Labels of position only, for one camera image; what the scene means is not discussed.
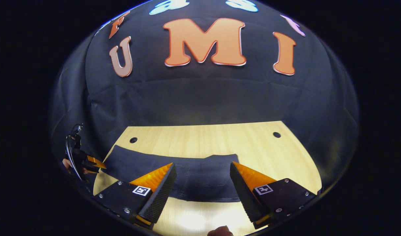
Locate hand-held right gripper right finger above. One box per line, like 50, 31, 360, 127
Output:
230, 161, 318, 229

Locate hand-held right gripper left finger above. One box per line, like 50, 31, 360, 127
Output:
94, 163, 177, 228

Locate dark jeans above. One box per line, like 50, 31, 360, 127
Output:
100, 145, 240, 202

